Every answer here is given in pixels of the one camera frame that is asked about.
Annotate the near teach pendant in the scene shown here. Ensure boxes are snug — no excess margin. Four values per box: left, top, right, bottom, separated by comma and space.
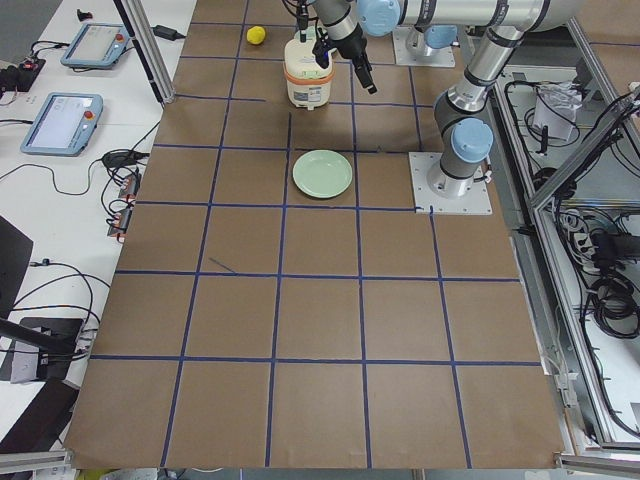
20, 92, 104, 157

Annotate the teach pendant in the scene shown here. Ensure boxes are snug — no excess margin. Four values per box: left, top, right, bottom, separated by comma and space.
60, 23, 130, 69
20, 92, 104, 157

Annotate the black power adapter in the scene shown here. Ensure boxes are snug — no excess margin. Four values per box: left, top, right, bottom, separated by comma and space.
152, 25, 185, 41

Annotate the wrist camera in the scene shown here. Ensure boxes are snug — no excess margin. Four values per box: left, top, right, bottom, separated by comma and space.
312, 29, 331, 69

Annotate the left green plate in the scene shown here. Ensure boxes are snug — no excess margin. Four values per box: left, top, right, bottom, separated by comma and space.
292, 150, 353, 199

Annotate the right green plate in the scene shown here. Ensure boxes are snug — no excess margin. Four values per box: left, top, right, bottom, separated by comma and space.
294, 27, 316, 41

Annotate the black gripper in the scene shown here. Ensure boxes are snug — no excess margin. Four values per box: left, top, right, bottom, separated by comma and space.
317, 25, 377, 94
296, 0, 309, 42

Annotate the white rice cooker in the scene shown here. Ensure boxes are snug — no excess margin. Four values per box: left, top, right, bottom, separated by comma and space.
284, 37, 334, 110

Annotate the yellow toy pepper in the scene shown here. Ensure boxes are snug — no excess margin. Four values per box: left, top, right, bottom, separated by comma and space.
246, 25, 266, 46

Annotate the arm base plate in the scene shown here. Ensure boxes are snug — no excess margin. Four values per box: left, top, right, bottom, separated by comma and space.
393, 25, 457, 68
408, 152, 493, 216

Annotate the green plate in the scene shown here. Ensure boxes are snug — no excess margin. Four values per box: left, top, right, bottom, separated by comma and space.
294, 27, 316, 41
292, 150, 353, 199

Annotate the far teach pendant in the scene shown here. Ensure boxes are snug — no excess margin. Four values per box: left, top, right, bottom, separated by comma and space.
60, 23, 130, 69

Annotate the black camera stand base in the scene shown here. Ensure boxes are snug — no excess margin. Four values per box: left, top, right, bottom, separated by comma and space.
1, 317, 84, 384

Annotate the aluminium frame post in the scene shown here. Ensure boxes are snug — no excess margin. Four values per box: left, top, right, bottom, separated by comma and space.
113, 0, 175, 105

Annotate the black cable bundle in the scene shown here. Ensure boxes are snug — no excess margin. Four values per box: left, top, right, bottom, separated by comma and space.
87, 147, 151, 246

